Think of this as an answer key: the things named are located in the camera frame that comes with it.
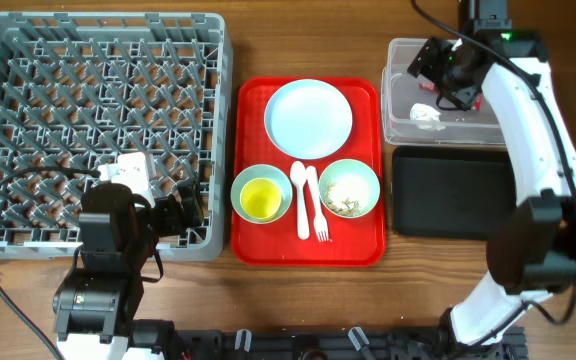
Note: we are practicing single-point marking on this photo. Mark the grey dishwasher rack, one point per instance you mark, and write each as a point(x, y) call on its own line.
point(79, 89)

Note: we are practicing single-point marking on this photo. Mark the white plastic spoon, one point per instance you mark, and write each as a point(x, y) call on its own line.
point(298, 179)

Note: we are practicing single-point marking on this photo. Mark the white napkin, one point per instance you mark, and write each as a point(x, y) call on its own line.
point(423, 112)

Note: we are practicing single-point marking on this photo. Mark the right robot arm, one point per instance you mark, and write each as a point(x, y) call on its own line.
point(534, 256)

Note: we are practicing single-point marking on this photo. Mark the red snack wrapper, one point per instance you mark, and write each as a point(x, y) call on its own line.
point(429, 87)

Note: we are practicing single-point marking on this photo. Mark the yellow cup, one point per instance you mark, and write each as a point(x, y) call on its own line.
point(260, 199)

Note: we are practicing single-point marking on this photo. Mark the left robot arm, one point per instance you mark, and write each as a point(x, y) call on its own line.
point(96, 303)

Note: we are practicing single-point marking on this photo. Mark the black waste tray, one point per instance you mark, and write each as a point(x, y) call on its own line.
point(450, 192)

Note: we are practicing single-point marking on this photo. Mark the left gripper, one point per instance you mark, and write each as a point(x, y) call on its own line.
point(167, 206)

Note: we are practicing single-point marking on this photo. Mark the red serving tray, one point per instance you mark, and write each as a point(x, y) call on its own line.
point(357, 242)

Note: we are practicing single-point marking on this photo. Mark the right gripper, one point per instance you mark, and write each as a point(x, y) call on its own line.
point(428, 60)

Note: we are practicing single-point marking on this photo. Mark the light blue plate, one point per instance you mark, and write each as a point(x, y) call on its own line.
point(308, 119)

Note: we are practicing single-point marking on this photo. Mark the light blue bowl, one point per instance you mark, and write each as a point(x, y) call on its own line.
point(262, 171)

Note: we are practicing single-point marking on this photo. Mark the light green bowl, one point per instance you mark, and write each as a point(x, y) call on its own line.
point(345, 167)

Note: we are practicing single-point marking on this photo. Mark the rice and peanut scraps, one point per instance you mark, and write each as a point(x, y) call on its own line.
point(347, 196)

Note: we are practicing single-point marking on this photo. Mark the clear plastic bin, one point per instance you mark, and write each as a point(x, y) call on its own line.
point(400, 91)

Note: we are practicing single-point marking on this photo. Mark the white plastic fork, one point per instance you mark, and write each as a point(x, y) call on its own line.
point(319, 222)

